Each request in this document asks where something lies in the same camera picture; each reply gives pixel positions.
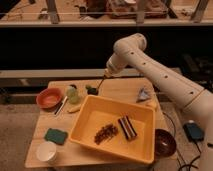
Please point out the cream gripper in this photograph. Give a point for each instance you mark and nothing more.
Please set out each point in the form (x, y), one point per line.
(107, 73)

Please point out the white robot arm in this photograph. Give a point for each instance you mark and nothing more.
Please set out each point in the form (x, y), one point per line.
(190, 97)

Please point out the dark metal cup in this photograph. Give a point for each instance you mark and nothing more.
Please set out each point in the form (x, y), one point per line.
(92, 91)

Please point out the white cup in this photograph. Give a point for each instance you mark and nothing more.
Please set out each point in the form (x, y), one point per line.
(46, 152)

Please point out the green plastic bottle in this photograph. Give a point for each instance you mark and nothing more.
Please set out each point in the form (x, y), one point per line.
(72, 95)

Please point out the grey crumpled cloth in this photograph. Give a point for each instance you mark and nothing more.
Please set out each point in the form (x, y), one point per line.
(143, 95)

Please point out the yellow banana toy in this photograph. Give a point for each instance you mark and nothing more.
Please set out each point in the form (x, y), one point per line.
(74, 109)

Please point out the striped brown block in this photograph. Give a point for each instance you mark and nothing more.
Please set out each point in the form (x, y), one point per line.
(127, 128)

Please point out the brown crumb pile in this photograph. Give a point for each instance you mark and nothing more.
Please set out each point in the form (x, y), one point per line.
(106, 132)

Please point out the yellow plastic bin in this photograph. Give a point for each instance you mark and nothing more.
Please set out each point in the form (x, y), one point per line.
(96, 112)

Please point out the orange bowl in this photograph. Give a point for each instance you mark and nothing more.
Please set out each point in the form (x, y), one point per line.
(49, 98)

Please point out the green sponge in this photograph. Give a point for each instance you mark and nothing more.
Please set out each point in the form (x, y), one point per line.
(55, 135)

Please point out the dark brown bowl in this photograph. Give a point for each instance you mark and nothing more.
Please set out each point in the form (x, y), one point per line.
(165, 144)

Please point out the wooden table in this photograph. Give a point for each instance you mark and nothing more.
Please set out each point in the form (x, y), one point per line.
(72, 154)

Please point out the black pedal box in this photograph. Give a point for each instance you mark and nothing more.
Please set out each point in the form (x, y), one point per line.
(193, 132)

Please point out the knife with dark handle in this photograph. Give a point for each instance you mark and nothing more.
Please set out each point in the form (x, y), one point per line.
(60, 106)

